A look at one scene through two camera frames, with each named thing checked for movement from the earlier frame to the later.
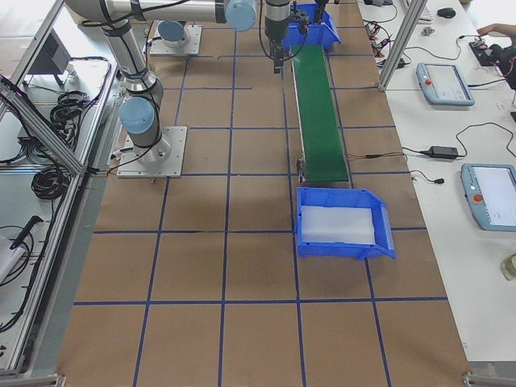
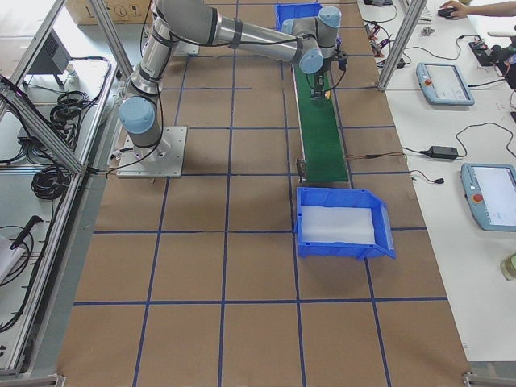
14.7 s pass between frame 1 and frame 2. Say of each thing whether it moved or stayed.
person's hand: moved
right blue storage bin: stayed
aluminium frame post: stayed
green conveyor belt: stayed
